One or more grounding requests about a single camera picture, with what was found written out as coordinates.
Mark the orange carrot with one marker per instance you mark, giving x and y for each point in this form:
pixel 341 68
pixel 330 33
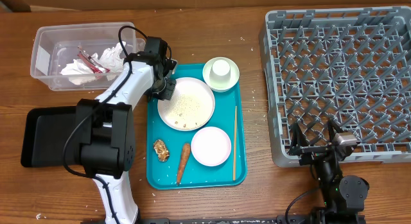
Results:
pixel 186 151

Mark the black tray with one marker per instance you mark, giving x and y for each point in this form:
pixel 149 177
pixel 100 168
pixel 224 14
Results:
pixel 46 132

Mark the white napkin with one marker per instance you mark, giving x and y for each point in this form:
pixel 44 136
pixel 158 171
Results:
pixel 80 74

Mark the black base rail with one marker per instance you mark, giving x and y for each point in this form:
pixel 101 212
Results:
pixel 224 221

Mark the small white plate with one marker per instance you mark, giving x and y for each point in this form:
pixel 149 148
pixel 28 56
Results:
pixel 211 146

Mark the pale green saucer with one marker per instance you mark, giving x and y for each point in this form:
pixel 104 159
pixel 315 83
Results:
pixel 221 87

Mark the large white plate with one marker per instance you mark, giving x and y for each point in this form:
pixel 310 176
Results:
pixel 190 87

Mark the pile of rice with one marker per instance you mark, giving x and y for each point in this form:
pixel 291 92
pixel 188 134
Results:
pixel 188 112

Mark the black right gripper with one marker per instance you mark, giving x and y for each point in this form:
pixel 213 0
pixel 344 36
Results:
pixel 311 153

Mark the wooden chopstick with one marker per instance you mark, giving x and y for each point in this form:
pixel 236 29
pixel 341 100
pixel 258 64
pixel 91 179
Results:
pixel 234 143

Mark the grey dishwasher rack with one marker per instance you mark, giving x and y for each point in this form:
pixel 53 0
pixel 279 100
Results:
pixel 350 65

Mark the white upturned cup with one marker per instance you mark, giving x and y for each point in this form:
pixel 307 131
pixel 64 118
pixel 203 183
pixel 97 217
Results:
pixel 220 71

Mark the brown walnut food scrap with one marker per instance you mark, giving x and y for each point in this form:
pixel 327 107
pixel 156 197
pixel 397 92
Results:
pixel 161 150

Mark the teal serving tray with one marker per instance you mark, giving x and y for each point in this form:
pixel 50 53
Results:
pixel 163 175

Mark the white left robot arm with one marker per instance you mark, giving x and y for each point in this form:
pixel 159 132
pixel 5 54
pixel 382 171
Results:
pixel 104 138

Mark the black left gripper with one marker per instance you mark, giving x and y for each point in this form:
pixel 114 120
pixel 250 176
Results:
pixel 167 94

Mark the clear plastic bin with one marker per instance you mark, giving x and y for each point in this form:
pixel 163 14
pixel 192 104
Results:
pixel 56 46

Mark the red snack wrapper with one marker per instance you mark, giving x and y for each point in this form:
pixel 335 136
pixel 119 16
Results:
pixel 90 62

